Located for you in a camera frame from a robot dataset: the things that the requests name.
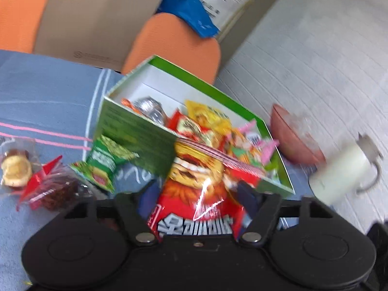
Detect blue striped tablecloth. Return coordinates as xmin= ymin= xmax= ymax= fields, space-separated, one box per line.
xmin=0 ymin=50 xmax=334 ymax=291

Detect green cardboard box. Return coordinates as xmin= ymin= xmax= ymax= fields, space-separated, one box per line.
xmin=92 ymin=55 xmax=295 ymax=199

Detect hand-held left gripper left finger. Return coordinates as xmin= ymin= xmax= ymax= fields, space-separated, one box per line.
xmin=64 ymin=182 xmax=164 ymax=246

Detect green snack packet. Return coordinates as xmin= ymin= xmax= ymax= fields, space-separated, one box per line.
xmin=70 ymin=135 xmax=140 ymax=193

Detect pile of assorted snack packets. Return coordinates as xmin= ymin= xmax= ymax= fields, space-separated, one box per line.
xmin=121 ymin=95 xmax=281 ymax=176

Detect pink plastic bowl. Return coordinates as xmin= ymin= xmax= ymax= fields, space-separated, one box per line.
xmin=270 ymin=104 xmax=326 ymax=164

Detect red chip packet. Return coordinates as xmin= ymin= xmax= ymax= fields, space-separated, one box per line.
xmin=147 ymin=139 xmax=264 ymax=240

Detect red and clear date packet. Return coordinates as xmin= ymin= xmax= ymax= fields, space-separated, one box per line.
xmin=16 ymin=155 xmax=91 ymax=211

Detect white mug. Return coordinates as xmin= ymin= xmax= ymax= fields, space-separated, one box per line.
xmin=308 ymin=132 xmax=382 ymax=203

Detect blue plastic bag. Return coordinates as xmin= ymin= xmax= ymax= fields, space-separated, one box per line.
xmin=148 ymin=0 xmax=220 ymax=39

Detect orange chair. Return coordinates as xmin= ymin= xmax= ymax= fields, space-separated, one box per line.
xmin=121 ymin=13 xmax=221 ymax=85
xmin=0 ymin=0 xmax=55 ymax=53

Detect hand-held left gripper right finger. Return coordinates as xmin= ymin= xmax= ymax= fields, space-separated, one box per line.
xmin=235 ymin=180 xmax=343 ymax=247

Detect brown paper bag blue handles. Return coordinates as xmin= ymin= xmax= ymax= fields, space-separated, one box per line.
xmin=33 ymin=0 xmax=167 ymax=71

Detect clear cookie packet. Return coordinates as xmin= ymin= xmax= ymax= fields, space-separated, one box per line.
xmin=0 ymin=138 xmax=40 ymax=188

